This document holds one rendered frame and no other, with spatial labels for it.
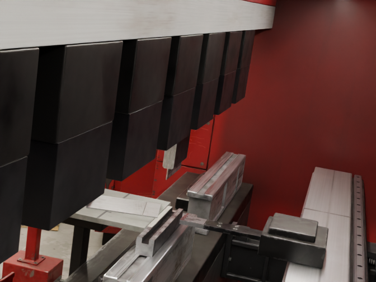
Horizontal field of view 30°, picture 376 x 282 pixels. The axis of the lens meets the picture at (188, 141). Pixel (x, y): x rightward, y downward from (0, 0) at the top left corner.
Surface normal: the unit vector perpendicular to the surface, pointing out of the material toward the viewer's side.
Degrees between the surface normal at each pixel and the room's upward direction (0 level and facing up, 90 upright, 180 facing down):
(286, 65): 90
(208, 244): 0
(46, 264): 0
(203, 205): 90
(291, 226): 0
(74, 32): 90
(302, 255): 90
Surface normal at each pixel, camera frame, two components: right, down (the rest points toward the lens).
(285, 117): -0.23, 0.16
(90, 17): 0.96, 0.18
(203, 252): 0.14, -0.97
